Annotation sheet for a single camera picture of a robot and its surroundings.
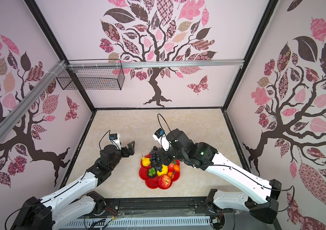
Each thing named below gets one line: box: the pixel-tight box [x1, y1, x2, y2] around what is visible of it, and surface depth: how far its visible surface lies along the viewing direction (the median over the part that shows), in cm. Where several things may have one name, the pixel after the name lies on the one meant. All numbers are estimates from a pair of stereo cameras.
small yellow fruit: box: [141, 156, 152, 167], surface depth 86 cm
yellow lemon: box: [156, 164, 169, 177], surface depth 83 cm
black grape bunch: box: [149, 145, 163, 173], surface depth 70 cm
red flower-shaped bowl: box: [138, 152, 181, 190], surface depth 82 cm
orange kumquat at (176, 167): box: [173, 163, 181, 173], surface depth 82 cm
